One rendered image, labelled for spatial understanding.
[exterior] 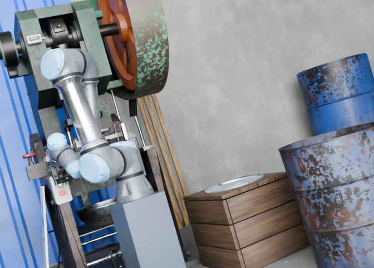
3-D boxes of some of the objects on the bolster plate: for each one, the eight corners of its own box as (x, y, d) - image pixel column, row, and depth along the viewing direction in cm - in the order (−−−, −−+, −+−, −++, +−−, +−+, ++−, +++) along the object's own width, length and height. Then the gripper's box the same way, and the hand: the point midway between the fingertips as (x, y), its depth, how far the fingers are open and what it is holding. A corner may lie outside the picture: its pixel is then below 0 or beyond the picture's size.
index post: (129, 138, 271) (124, 121, 271) (124, 140, 270) (119, 122, 270) (128, 139, 274) (123, 121, 274) (123, 140, 272) (118, 122, 273)
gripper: (51, 172, 210) (54, 196, 227) (72, 166, 213) (74, 191, 230) (45, 155, 214) (48, 181, 231) (67, 150, 217) (68, 175, 234)
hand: (59, 179), depth 231 cm, fingers closed
